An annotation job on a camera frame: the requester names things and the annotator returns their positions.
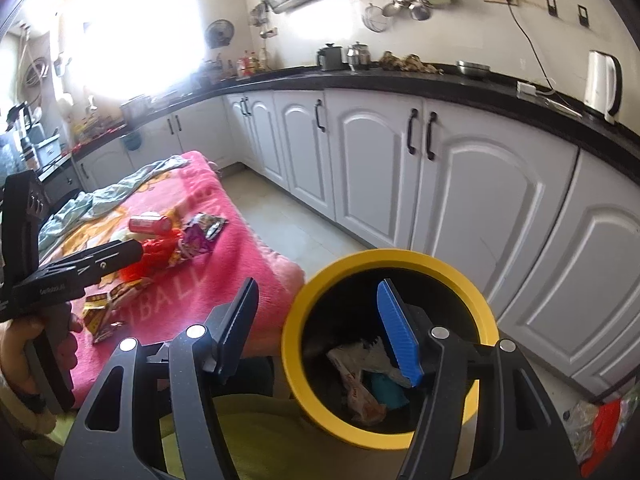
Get ginger pile on counter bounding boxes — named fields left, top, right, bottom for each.
left=378, top=51, right=444, bottom=75

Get red cylindrical can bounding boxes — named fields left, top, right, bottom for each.
left=128, top=214, right=172, bottom=236

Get steel bowl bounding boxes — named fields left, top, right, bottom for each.
left=456, top=60, right=491, bottom=80

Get steel stock pot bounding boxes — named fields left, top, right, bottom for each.
left=119, top=96, right=151, bottom=124

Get black countertop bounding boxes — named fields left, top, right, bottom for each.
left=70, top=64, right=639, bottom=182

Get pink fleece blanket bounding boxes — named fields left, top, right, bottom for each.
left=43, top=151, right=305, bottom=404

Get person's left hand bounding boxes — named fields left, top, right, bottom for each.
left=0, top=311, right=84, bottom=396

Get white electric kettle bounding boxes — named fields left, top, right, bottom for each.
left=584, top=50, right=623, bottom=124

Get brown snack bar wrapper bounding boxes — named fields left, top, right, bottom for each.
left=81, top=278, right=152, bottom=346

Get green cushion seat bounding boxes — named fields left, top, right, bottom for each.
left=49, top=393, right=417, bottom=480

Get small wall fan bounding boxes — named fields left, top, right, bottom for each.
left=205, top=18, right=235, bottom=49

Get dark teapot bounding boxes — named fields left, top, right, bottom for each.
left=316, top=44, right=344, bottom=72

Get steel kettle pot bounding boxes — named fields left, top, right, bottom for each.
left=346, top=41, right=371, bottom=72

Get teal towel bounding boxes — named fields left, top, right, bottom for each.
left=370, top=373, right=409, bottom=411

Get black power cable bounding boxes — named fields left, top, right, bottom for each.
left=506, top=1, right=584, bottom=118

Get purple snack wrapper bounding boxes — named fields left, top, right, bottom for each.
left=168, top=212, right=228, bottom=266

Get red plastic bag on floor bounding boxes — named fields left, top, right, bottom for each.
left=562, top=384, right=639, bottom=478

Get red crinkled wrapper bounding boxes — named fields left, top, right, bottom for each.
left=118, top=229, right=183, bottom=282

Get yellow rimmed trash bin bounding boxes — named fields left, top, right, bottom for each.
left=281, top=249, right=499, bottom=451

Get white plastic bag bundle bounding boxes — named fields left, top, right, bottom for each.
left=326, top=338, right=408, bottom=427

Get hanging strainer ladle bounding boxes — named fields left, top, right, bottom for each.
left=362, top=0, right=390, bottom=34

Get light blue cloth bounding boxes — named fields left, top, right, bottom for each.
left=38, top=155, right=190, bottom=258

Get white lower cabinets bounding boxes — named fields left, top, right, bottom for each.
left=134, top=89, right=639, bottom=393

